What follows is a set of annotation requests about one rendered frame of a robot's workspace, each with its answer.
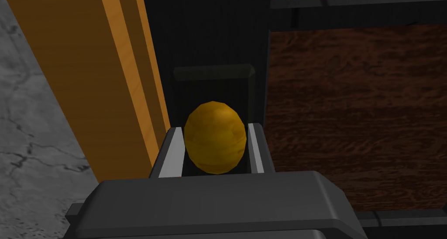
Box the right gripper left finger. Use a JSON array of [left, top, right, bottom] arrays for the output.
[[149, 126, 186, 179]]

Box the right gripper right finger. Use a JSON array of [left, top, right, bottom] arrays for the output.
[[246, 123, 276, 174]]

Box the yellow round door knob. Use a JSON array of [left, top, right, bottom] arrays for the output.
[[183, 100, 247, 175]]

